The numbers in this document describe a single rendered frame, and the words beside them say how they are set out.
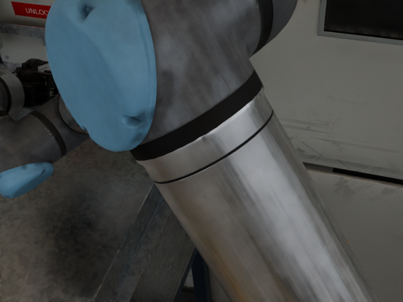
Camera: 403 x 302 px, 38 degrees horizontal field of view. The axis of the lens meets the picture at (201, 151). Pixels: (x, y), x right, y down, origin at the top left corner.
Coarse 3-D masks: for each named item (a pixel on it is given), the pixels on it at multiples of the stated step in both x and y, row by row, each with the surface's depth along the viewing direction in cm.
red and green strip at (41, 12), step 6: (18, 6) 132; (24, 6) 131; (30, 6) 131; (36, 6) 130; (42, 6) 130; (48, 6) 129; (18, 12) 133; (24, 12) 133; (30, 12) 132; (36, 12) 132; (42, 12) 131; (48, 12) 130; (42, 18) 132
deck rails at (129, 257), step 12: (156, 192) 116; (144, 204) 111; (156, 204) 118; (144, 216) 112; (132, 228) 107; (144, 228) 113; (132, 240) 108; (120, 252) 103; (132, 252) 109; (120, 264) 104; (108, 276) 100; (120, 276) 105; (108, 288) 101; (120, 288) 105; (96, 300) 97; (108, 300) 102
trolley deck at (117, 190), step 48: (96, 144) 133; (48, 192) 123; (96, 192) 122; (144, 192) 122; (0, 240) 115; (48, 240) 114; (96, 240) 113; (144, 240) 113; (0, 288) 107; (48, 288) 106; (96, 288) 105; (144, 288) 109
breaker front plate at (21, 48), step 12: (0, 0) 133; (12, 0) 131; (24, 0) 130; (36, 0) 129; (48, 0) 128; (0, 12) 135; (12, 12) 134; (24, 24) 135; (36, 24) 134; (12, 36) 139; (24, 36) 138; (12, 48) 142; (24, 48) 141; (36, 48) 139; (12, 60) 145; (24, 60) 144
